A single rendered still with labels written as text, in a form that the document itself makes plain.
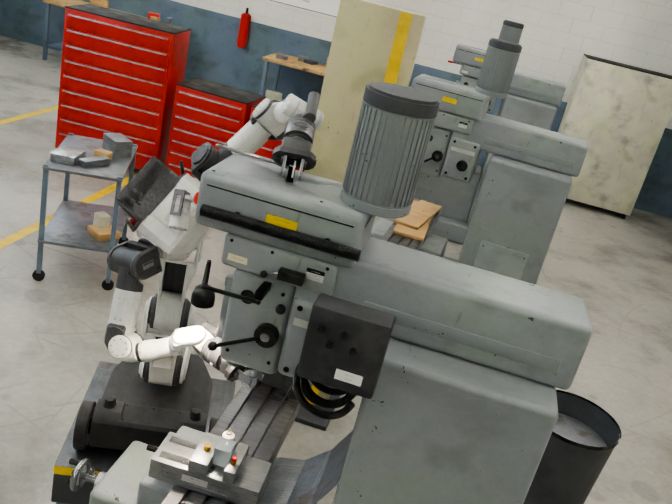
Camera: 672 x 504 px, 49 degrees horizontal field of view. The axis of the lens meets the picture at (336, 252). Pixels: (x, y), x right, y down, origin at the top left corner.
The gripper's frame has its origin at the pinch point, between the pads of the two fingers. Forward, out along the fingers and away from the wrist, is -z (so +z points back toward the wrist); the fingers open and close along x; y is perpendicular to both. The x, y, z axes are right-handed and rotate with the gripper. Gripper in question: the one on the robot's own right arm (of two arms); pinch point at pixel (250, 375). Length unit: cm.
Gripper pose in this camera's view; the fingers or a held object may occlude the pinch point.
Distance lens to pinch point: 237.4
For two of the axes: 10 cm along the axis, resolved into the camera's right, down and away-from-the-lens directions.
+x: 6.0, -1.8, 7.8
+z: -7.7, -4.1, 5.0
